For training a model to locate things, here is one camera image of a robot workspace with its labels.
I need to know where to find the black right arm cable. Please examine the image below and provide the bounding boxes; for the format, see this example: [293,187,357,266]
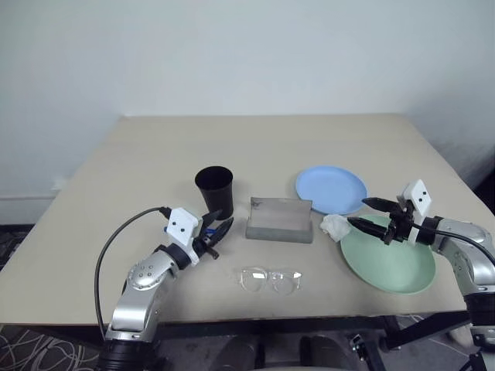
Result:
[409,220,495,267]

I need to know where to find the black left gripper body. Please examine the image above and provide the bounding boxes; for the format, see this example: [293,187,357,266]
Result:
[192,223,220,260]

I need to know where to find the blue plate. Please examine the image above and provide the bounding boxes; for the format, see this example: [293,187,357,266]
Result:
[295,165,367,216]

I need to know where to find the green plate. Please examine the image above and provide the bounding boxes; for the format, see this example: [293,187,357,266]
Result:
[339,214,437,297]

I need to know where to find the black plastic cup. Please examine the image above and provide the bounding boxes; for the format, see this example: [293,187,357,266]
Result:
[193,165,235,221]

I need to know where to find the small black connector plug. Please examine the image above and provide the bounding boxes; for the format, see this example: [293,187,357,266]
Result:
[350,334,368,361]

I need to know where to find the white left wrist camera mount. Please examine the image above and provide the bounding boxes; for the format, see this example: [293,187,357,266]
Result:
[162,207,204,267]

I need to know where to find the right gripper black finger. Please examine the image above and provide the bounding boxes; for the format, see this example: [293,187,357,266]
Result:
[346,216,390,239]
[361,196,401,214]

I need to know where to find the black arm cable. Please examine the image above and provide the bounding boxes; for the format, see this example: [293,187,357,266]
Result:
[94,207,173,343]
[409,220,495,267]

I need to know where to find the white crumpled tissue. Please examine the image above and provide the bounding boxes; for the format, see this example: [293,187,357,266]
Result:
[319,214,352,243]

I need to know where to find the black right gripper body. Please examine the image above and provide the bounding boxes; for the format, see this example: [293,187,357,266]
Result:
[384,198,415,247]

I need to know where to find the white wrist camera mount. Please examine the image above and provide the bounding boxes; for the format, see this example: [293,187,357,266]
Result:
[162,207,204,267]
[400,179,432,247]

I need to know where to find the grey glasses case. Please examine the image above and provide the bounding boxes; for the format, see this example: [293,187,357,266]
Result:
[244,196,314,244]

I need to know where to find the clear frame glasses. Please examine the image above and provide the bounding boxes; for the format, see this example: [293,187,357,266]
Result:
[236,265,305,297]

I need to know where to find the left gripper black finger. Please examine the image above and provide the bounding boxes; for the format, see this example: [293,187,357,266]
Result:
[201,209,224,230]
[210,216,236,246]

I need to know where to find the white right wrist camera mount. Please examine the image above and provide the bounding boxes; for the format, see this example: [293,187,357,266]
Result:
[400,179,432,247]

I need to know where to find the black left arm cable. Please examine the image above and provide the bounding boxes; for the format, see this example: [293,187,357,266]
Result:
[94,207,173,343]

